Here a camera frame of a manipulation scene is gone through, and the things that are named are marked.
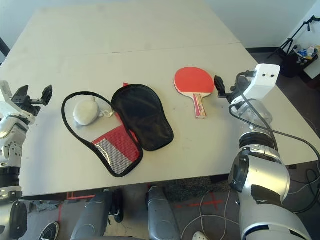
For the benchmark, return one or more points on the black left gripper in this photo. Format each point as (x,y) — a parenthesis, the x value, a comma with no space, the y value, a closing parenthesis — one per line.
(31,106)

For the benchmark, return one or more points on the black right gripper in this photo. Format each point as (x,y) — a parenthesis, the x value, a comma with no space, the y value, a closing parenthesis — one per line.
(236,93)

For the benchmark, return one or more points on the red ping-pong paddle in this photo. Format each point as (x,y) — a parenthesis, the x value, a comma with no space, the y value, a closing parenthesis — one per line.
(193,80)

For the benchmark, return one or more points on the black red paddle case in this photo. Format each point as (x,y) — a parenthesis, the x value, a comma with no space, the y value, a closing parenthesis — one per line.
(145,117)

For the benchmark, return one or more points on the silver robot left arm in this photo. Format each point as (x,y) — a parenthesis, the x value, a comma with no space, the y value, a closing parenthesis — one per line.
(10,140)

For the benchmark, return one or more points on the black bin with bottles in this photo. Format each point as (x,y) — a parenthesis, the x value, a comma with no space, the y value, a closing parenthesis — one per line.
(292,63)

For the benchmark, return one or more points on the black tripod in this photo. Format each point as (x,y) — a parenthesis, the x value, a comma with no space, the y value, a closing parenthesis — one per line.
(290,40)

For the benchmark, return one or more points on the red tape line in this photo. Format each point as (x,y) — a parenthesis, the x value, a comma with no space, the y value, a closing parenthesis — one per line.
(75,194)

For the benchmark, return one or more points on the red tape cross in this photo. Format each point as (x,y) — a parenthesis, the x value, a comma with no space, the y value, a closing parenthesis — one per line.
(213,202)

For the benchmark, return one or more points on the black white-laced sneaker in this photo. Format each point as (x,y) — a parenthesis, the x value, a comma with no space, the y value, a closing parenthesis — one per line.
(48,231)

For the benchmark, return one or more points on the grey robot left leg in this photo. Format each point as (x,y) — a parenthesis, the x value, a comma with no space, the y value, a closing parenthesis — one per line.
(92,220)

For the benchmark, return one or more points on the grey robot leg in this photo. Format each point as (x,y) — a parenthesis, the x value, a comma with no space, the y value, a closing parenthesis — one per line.
(160,215)
(92,220)

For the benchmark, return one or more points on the grey robot right leg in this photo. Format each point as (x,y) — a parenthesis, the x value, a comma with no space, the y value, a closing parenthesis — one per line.
(160,215)

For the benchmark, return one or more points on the white perforated shoe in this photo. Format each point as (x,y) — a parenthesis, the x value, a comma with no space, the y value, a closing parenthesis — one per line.
(200,235)

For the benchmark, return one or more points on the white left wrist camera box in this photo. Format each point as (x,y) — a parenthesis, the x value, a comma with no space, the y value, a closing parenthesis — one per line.
(5,92)

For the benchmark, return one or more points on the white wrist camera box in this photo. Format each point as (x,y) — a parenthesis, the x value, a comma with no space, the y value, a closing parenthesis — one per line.
(5,92)
(262,80)

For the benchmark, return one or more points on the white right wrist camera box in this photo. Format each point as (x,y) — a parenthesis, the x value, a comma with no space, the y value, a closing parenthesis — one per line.
(262,80)

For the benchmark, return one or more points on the black table frame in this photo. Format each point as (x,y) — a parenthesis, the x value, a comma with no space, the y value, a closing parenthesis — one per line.
(3,46)

